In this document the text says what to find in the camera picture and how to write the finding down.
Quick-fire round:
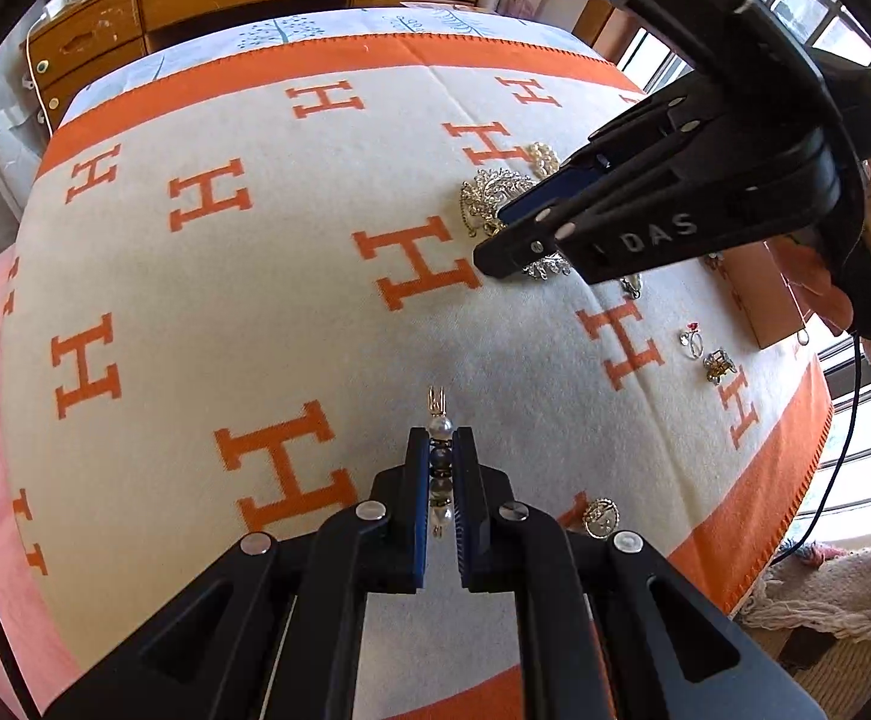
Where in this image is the white charger cable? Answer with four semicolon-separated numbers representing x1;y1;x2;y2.
24;0;92;91

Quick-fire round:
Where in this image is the orange and cream printed blanket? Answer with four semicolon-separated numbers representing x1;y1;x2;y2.
0;31;834;720

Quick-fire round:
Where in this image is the gold carriage charm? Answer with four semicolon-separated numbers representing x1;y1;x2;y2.
702;348;738;385

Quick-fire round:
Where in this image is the silver rhinestone brooch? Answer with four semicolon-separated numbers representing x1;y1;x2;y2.
521;253;573;283

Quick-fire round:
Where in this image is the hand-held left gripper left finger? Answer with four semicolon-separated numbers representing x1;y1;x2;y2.
45;426;432;720

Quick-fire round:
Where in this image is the pearl bead pendant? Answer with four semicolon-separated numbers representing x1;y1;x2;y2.
426;385;457;541

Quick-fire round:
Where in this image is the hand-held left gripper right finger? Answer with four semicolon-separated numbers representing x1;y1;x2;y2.
451;426;830;720

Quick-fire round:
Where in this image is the brown cardboard box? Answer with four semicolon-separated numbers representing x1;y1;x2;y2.
705;238;818;350

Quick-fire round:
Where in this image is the pink bed sheet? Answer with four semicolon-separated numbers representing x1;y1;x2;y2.
0;246;85;695

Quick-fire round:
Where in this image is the round gold brooch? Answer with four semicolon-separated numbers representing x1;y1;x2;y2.
580;498;621;539

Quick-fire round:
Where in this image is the small gold brooch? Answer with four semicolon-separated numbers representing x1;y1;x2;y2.
526;141;561;178

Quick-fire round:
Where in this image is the silver filigree brooch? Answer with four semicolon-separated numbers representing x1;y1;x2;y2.
460;169;543;239

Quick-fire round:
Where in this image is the white knitted cloth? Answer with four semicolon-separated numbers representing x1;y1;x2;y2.
739;538;871;643

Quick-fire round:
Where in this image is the pale blue tree-print sheet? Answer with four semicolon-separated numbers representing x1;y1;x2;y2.
60;6;603;115

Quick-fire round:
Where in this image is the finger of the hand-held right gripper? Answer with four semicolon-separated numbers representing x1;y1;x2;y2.
472;133;845;287
496;73;783;232

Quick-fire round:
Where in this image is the window with white frame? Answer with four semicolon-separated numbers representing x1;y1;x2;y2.
619;0;871;541

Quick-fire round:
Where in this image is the black cable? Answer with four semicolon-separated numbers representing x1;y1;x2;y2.
771;330;866;565

